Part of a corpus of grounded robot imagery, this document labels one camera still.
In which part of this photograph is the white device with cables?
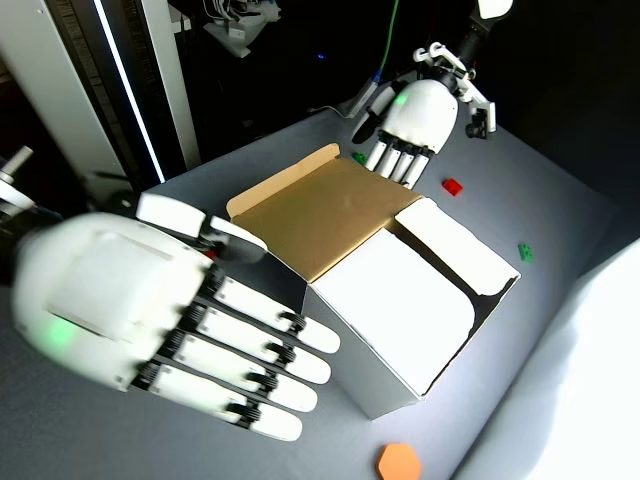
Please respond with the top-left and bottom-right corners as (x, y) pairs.
(202, 0), (284, 60)

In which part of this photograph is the green cable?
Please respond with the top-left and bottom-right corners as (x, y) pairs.
(377, 0), (401, 79)

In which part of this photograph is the grey table cloth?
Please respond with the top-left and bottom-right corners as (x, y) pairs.
(0, 74), (619, 480)

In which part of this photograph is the orange hexagon block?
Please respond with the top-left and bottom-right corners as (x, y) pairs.
(377, 442), (424, 480)

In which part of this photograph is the white metal frame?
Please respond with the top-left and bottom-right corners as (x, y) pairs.
(0, 0), (204, 211)

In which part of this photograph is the white backdrop sheet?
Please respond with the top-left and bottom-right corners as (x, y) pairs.
(449, 239), (640, 480)

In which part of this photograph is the grey power adapter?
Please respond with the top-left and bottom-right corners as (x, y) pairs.
(343, 72), (385, 119)

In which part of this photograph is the cardboard box with flaps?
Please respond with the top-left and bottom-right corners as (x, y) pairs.
(225, 142), (522, 422)

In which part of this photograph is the white light strip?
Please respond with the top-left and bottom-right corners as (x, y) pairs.
(92, 0), (167, 185)

